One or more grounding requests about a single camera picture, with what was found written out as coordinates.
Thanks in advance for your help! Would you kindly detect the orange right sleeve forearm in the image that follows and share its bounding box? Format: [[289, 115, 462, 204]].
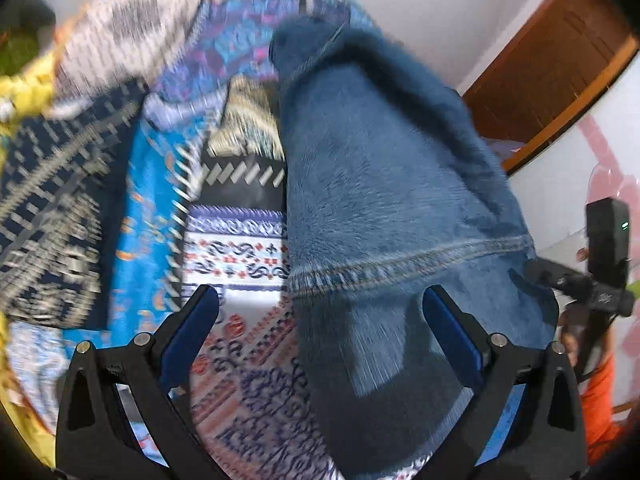
[[580, 354, 623, 466]]

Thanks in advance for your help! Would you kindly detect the wooden wardrobe door frame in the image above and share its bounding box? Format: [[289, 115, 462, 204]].
[[463, 0, 639, 174]]

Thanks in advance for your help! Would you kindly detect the blue patchwork quilt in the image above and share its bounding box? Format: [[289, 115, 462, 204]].
[[1, 0, 372, 479]]

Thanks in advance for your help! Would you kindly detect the yellow cartoon blanket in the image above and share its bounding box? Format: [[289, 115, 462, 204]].
[[1, 53, 55, 466]]

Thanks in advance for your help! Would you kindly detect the person right hand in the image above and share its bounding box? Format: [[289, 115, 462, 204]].
[[559, 302, 614, 373]]

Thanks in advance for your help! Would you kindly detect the blue denim jacket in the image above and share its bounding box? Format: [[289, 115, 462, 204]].
[[270, 16, 558, 479]]

